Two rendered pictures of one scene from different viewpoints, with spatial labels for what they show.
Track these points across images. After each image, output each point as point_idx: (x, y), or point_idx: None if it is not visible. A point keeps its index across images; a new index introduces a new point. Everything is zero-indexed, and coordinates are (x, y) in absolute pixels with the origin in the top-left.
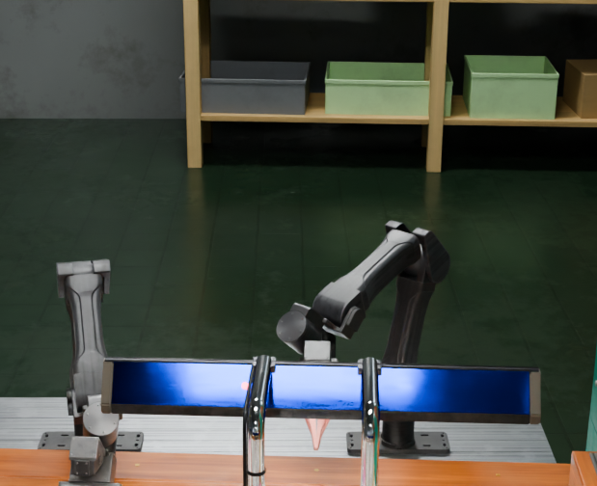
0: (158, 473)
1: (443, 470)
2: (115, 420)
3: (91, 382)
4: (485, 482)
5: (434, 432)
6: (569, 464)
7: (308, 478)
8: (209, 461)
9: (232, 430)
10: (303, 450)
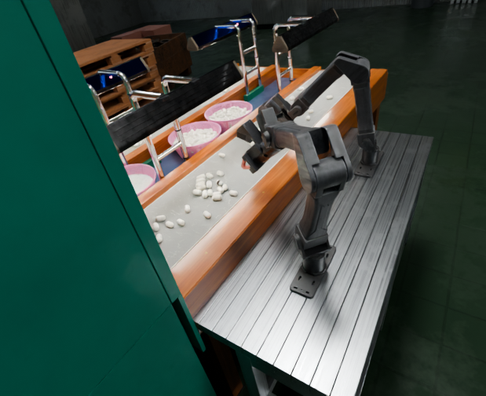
0: (293, 152)
1: (228, 233)
2: (266, 104)
3: (297, 97)
4: (204, 244)
5: (314, 290)
6: (186, 293)
7: (258, 188)
8: (294, 166)
9: (364, 207)
10: (328, 226)
